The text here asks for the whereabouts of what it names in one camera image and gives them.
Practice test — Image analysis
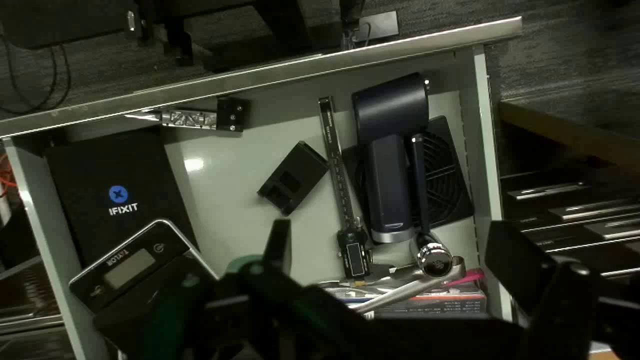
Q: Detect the white-rimmed digital scale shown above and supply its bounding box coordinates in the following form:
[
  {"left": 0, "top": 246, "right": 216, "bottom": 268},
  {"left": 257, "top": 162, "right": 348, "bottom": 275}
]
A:
[{"left": 67, "top": 218, "right": 219, "bottom": 314}]

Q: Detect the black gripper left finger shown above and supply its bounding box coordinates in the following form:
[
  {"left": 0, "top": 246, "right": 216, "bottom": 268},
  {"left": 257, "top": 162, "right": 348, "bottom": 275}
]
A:
[{"left": 132, "top": 218, "right": 376, "bottom": 360}]

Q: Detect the black plastic bracket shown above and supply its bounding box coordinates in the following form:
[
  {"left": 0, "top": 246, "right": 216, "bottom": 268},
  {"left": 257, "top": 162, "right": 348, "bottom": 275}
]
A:
[{"left": 256, "top": 141, "right": 329, "bottom": 217}]

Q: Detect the metal bar black block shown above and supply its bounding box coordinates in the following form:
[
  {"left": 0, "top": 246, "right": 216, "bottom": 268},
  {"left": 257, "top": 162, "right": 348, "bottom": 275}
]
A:
[{"left": 123, "top": 96, "right": 249, "bottom": 137}]

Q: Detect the red pink package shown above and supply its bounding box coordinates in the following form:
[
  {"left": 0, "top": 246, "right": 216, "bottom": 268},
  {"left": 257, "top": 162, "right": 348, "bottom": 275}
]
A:
[{"left": 387, "top": 268, "right": 492, "bottom": 320}]

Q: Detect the black-handled chrome ratchet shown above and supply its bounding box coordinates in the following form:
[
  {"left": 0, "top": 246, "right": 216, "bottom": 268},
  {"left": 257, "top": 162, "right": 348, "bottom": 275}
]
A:
[{"left": 407, "top": 132, "right": 459, "bottom": 276}]

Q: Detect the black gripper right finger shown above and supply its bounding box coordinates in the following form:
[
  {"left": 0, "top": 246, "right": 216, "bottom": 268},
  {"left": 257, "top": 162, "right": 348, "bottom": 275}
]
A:
[{"left": 486, "top": 221, "right": 640, "bottom": 360}]

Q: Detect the grey drawer cabinet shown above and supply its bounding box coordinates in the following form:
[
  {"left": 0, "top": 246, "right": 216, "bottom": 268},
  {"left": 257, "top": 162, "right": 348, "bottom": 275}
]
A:
[{"left": 497, "top": 152, "right": 640, "bottom": 282}]

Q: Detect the silver combination wrench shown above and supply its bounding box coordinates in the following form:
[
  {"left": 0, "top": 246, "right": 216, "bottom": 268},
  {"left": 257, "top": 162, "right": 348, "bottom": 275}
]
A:
[{"left": 318, "top": 256, "right": 468, "bottom": 317}]

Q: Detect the black box blue logo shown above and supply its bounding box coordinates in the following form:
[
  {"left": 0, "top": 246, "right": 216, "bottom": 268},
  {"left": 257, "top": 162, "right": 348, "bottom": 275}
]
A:
[{"left": 42, "top": 129, "right": 199, "bottom": 268}]

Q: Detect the silver knurled ratchet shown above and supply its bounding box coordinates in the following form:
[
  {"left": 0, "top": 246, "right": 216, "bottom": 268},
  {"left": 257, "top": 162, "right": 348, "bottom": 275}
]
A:
[{"left": 315, "top": 96, "right": 376, "bottom": 280}]

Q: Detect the grey metal drawer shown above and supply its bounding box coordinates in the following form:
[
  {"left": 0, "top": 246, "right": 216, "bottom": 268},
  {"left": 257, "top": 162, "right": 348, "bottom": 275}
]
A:
[{"left": 0, "top": 17, "right": 525, "bottom": 360}]

